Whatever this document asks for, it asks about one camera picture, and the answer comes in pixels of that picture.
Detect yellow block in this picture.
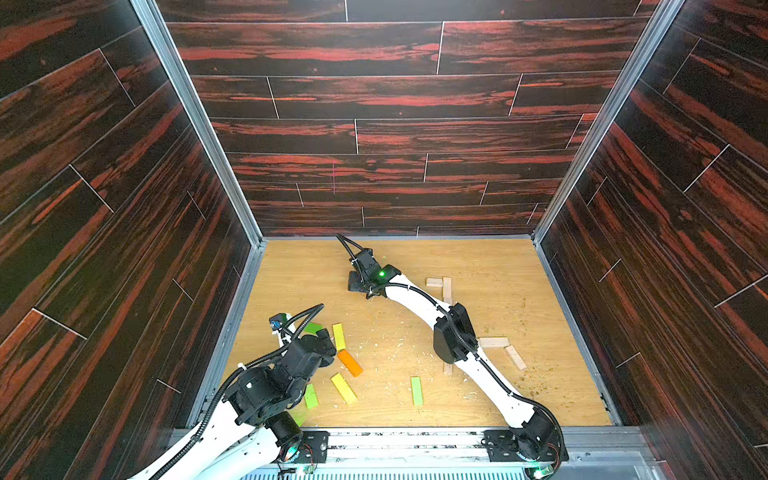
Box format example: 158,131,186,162
332,323,346,351
331,373,357,404

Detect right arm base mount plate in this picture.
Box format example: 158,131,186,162
481,428,569,463

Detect orange block centre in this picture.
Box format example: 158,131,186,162
337,349,363,377

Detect small green block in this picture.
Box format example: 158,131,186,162
304,322,324,335

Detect aluminium front rail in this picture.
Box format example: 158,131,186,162
154,427,668,480

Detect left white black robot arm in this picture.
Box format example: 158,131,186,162
133,304,337,479

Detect light green block centre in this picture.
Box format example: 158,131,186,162
410,376,424,407

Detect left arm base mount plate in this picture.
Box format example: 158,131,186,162
281,430,330,465

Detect light green block left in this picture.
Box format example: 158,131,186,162
304,384,319,410

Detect light green block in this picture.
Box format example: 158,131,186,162
410,376,424,407
304,384,319,410

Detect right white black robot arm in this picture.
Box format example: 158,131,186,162
336,234,568,479

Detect natural wood block neck top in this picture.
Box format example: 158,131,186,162
442,277,453,304

